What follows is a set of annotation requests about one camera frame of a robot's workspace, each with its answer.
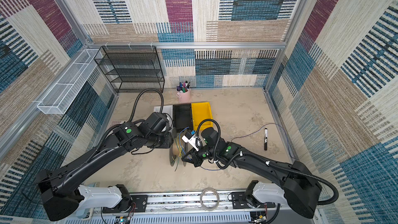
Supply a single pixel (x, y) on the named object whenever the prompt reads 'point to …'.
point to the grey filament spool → (175, 154)
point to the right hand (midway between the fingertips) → (184, 162)
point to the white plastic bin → (167, 109)
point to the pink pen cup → (184, 97)
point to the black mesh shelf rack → (131, 69)
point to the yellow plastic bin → (201, 111)
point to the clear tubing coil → (209, 189)
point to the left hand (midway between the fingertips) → (173, 140)
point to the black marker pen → (266, 137)
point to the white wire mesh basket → (59, 97)
